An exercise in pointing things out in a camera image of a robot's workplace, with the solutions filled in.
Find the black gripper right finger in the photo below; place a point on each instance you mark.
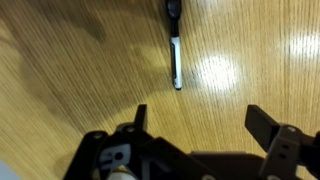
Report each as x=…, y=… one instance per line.
x=263, y=128

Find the black and white sharpie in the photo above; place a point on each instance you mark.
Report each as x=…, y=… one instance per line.
x=176, y=63

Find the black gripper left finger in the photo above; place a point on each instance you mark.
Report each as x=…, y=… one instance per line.
x=140, y=116

